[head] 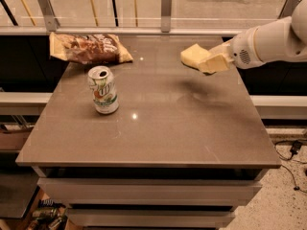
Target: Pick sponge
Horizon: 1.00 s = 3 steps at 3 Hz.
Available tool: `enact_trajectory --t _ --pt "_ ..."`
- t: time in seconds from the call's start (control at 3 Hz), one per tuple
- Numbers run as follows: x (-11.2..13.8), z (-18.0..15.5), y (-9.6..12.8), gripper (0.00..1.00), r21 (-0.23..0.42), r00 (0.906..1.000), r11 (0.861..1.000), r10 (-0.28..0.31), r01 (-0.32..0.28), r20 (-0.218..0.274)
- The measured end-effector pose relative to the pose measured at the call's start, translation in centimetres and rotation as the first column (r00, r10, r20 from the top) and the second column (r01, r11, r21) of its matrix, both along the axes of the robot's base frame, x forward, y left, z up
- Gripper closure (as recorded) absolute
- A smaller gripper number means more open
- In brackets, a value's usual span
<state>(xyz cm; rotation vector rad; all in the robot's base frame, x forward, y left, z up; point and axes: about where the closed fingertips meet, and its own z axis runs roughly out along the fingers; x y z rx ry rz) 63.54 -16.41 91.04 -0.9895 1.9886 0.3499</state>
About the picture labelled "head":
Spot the black cable with adapter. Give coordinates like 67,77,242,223
273,139,307,194

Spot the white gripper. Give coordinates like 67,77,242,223
197,27,264,74

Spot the glass railing with metal posts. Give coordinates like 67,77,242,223
0,0,299,36

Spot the grey lower drawer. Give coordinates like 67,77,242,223
67,209,234,228

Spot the cardboard box with items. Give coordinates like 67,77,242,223
0,189,83,230

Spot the grey drawer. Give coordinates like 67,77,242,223
38,178,261,206
67,209,234,228

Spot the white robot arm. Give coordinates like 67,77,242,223
197,0,307,75

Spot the green white soda can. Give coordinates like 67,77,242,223
87,66,119,114

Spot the grey upper drawer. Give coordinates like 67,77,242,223
38,178,261,206

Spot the brown chip bag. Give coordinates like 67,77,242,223
49,33,133,64

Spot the yellow sponge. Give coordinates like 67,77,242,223
180,44,211,69

